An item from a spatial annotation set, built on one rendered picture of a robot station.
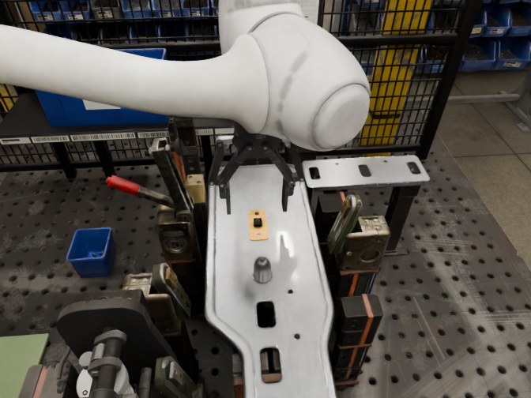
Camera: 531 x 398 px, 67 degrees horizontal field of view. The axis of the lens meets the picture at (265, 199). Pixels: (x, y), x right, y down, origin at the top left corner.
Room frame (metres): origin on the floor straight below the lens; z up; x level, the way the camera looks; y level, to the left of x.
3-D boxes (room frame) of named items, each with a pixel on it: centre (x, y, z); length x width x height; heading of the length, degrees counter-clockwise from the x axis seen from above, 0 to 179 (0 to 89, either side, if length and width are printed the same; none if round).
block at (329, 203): (0.64, -0.16, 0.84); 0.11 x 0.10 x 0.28; 95
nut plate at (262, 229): (0.55, 0.02, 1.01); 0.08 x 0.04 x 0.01; 5
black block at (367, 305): (0.38, -0.17, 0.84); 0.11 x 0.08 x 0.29; 95
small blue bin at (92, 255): (0.68, 0.47, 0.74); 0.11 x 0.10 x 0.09; 5
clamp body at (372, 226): (0.51, -0.19, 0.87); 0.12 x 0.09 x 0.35; 95
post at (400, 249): (0.74, -0.35, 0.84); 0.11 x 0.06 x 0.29; 95
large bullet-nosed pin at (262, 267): (0.43, 0.01, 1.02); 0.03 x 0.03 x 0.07
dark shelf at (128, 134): (0.97, 0.25, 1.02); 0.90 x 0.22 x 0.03; 95
